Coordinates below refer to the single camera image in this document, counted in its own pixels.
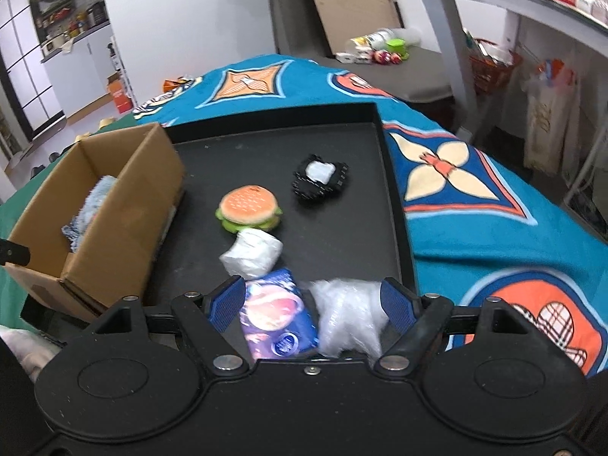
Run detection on red plastic basket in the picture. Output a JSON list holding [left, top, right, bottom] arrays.
[[469, 38, 523, 95]]

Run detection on white soft bundle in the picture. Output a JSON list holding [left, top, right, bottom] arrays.
[[220, 228, 283, 280]]

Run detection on green cup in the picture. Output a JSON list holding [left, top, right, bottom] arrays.
[[385, 38, 409, 61]]

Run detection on black plastic tray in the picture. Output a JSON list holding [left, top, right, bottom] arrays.
[[21, 101, 419, 357]]

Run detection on clear plastic bag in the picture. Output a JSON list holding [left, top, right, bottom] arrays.
[[309, 279, 388, 360]]

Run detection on white plastic jar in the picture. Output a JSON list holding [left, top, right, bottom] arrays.
[[344, 28, 421, 54]]

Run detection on white desk with black top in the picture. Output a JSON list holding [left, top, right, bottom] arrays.
[[421, 0, 607, 141]]

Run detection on blue patterned blanket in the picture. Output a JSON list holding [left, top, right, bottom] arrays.
[[134, 55, 607, 376]]

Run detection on orange cardboard box on floor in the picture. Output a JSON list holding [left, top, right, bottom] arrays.
[[107, 72, 133, 114]]

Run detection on white kitchen cabinet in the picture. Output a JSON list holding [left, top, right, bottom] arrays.
[[29, 0, 116, 117]]

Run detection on plush hamburger toy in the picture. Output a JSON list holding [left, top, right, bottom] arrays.
[[215, 185, 282, 234]]

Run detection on blue patterned fabric pouch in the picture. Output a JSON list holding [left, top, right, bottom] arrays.
[[62, 175, 116, 252]]

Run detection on black heart cushion white patch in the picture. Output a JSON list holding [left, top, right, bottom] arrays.
[[291, 154, 349, 205]]

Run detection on orange bag on floor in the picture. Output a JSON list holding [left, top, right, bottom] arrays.
[[163, 76, 191, 93]]

